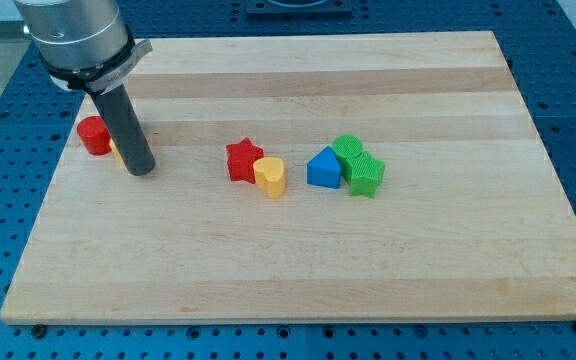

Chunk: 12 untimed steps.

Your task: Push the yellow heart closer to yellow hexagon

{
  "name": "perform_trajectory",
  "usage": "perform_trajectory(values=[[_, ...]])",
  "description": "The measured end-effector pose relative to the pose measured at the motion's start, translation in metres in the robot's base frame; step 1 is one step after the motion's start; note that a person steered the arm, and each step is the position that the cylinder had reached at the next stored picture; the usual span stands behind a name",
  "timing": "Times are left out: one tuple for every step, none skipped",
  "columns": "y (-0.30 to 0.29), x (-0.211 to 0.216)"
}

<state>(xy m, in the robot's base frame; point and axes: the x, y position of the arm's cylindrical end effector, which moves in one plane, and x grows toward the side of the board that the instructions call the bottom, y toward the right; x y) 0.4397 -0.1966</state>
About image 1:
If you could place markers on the yellow heart block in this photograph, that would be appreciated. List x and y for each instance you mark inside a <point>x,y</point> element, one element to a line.
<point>270,176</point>

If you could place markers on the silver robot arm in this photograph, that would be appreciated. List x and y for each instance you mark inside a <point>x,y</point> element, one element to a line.
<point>83,44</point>

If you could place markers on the yellow hexagon block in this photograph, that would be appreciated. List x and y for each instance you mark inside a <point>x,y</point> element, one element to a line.
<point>116,153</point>

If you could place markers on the blue triangle block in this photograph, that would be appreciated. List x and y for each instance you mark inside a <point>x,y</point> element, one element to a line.
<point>324,170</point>

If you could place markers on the red star block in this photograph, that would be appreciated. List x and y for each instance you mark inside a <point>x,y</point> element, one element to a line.
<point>241,157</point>

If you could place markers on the green cylinder block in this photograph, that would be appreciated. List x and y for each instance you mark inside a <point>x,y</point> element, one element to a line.
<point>347,146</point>

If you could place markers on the green star block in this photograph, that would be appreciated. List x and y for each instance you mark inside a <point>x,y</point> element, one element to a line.
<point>364,174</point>

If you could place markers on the wooden board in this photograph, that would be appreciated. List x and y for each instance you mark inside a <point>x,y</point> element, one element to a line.
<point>470,222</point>

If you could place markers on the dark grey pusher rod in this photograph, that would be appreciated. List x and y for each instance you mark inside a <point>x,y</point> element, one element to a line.
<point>116,109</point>

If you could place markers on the red cylinder block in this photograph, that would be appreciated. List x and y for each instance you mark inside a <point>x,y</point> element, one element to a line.
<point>94,135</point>

